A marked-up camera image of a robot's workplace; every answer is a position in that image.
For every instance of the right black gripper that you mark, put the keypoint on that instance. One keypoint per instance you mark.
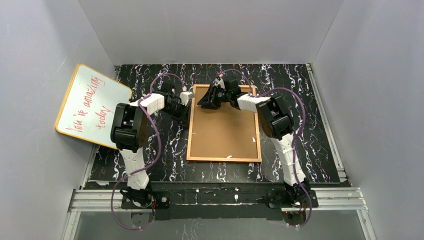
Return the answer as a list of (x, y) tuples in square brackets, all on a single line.
[(216, 97)]

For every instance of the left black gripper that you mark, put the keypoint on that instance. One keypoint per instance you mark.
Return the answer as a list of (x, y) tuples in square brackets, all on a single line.
[(180, 111)]

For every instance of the wooden picture frame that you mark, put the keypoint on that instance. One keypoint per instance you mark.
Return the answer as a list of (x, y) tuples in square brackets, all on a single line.
[(188, 142)]

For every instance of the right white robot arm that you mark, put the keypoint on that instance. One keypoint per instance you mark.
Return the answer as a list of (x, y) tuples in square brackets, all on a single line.
[(277, 124)]

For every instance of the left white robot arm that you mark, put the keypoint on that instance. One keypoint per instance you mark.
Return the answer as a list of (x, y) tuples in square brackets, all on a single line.
[(129, 133)]

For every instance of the whiteboard with red writing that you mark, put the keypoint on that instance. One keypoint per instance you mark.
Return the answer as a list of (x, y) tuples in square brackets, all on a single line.
[(88, 109)]

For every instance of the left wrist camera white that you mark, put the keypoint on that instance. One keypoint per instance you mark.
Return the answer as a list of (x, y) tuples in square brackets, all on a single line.
[(185, 96)]

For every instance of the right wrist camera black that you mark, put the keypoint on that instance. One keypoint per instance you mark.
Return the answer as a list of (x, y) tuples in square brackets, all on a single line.
[(227, 84)]

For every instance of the aluminium rail base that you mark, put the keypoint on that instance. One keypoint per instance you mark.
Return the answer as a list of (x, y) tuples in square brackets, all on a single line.
[(185, 201)]

